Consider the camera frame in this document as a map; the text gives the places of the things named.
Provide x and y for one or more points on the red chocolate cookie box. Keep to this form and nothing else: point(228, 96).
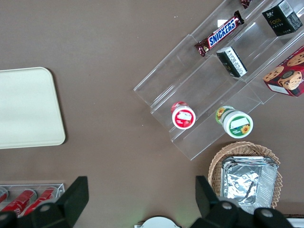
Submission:
point(287, 76)

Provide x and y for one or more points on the clear acrylic step display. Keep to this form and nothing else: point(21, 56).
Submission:
point(202, 88)

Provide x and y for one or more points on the light wicker basket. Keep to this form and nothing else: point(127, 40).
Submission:
point(215, 166)

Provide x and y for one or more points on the Snickers chocolate bar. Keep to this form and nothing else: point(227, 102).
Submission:
point(222, 33)
point(246, 2)

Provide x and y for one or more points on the green lid yogurt cup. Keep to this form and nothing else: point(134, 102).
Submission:
point(238, 124)

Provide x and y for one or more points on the cream rectangular tray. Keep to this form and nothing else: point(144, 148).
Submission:
point(26, 109)

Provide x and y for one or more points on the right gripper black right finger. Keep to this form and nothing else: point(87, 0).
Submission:
point(221, 216)

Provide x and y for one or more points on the red lid yogurt cup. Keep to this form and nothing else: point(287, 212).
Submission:
point(184, 118)

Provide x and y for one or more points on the small black box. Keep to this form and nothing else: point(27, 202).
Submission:
point(281, 19)
point(234, 61)

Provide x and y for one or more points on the white snack bin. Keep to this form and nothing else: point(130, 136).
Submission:
point(295, 223)

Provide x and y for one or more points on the clear acrylic bottle rack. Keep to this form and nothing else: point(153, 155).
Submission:
point(59, 187)

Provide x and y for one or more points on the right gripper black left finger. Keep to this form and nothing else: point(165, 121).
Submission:
point(59, 213)

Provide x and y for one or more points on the aluminium foil tray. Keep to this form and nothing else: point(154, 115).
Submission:
point(249, 183)

